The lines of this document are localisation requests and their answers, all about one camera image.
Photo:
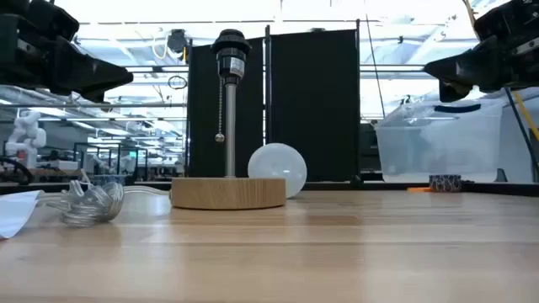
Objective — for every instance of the black ceiling-hung device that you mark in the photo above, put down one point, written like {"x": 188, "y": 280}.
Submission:
{"x": 177, "y": 41}

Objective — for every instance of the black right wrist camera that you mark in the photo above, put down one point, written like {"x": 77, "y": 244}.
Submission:
{"x": 505, "y": 19}

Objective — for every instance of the clear plastic storage bin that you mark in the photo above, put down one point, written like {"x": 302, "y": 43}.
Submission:
{"x": 438, "y": 147}

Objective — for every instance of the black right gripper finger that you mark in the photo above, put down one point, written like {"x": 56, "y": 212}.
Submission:
{"x": 452, "y": 92}
{"x": 476, "y": 65}

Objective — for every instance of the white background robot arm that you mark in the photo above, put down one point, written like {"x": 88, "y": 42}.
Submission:
{"x": 27, "y": 134}

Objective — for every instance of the black metal table frame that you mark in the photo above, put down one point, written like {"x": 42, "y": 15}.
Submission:
{"x": 358, "y": 186}

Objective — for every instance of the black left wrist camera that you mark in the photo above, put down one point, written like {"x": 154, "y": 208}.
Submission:
{"x": 52, "y": 19}

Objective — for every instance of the black room divider panel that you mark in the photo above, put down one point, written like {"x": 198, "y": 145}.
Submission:
{"x": 202, "y": 126}
{"x": 316, "y": 105}

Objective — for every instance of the clear plastic wrapper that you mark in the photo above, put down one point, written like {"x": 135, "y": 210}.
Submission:
{"x": 90, "y": 206}

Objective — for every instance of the orange sticky note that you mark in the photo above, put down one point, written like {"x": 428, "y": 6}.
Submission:
{"x": 419, "y": 189}

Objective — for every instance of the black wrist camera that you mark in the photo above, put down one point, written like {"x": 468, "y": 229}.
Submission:
{"x": 505, "y": 19}
{"x": 52, "y": 19}

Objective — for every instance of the dark patterned tape roll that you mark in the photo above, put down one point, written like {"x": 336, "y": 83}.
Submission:
{"x": 445, "y": 183}

